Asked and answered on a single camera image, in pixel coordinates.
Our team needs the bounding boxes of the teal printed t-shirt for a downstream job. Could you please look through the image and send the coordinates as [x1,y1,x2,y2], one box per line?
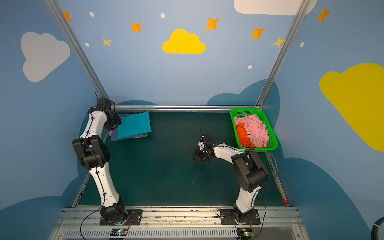
[117,112,152,140]

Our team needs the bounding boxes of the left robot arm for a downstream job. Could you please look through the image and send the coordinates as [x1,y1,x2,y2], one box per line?
[72,98,128,225]

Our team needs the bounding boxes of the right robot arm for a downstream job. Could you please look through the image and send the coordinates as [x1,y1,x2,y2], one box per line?
[193,134,269,225]

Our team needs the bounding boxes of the folded grey-blue t-shirt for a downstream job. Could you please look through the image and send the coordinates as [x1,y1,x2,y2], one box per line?
[110,114,148,142]

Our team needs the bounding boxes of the orange t-shirt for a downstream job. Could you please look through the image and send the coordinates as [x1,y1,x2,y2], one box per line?
[236,123,256,148]

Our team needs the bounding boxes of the pink t-shirt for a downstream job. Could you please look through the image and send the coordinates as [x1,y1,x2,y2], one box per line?
[234,115,270,148]

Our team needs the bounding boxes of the green plastic laundry basket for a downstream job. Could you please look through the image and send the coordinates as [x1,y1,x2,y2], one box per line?
[230,109,278,152]

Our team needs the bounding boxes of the right green circuit board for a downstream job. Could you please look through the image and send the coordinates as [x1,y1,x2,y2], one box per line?
[236,228,254,240]

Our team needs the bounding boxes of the green circuit board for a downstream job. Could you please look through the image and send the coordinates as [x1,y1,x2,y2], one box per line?
[236,228,254,240]
[110,229,129,237]

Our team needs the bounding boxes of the left green circuit board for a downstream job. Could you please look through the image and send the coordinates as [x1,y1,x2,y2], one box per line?
[110,229,129,237]

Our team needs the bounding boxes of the aluminium back frame rail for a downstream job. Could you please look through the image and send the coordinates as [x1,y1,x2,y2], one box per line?
[116,105,263,112]

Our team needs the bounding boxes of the aluminium right frame rail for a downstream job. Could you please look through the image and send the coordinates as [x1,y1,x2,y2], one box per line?
[265,152,290,207]

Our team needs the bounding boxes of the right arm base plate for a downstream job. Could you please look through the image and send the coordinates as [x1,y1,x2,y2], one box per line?
[216,209,261,225]

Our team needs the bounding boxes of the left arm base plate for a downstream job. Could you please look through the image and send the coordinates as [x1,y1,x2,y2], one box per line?
[100,209,143,227]

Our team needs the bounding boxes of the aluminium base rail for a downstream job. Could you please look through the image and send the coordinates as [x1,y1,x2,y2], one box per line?
[50,206,309,240]

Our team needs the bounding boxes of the aluminium left corner post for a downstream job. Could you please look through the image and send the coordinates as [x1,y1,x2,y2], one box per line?
[45,0,110,99]

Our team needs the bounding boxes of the aluminium corner post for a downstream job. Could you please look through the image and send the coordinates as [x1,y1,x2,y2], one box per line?
[256,0,312,109]
[45,0,110,99]

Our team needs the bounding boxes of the aluminium right corner post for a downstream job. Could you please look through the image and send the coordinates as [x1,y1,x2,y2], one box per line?
[256,0,312,109]

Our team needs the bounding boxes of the black hose coil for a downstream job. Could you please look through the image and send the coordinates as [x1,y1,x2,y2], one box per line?
[370,217,384,240]

